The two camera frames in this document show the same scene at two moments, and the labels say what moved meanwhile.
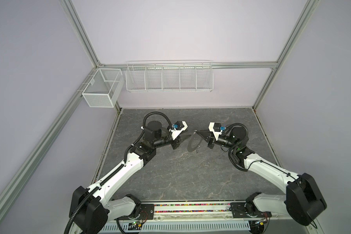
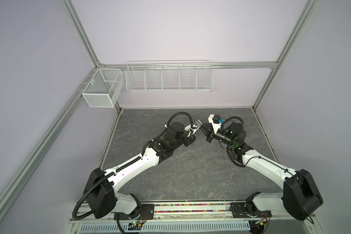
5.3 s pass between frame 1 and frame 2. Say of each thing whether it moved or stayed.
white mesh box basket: stayed
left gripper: moved
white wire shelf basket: stayed
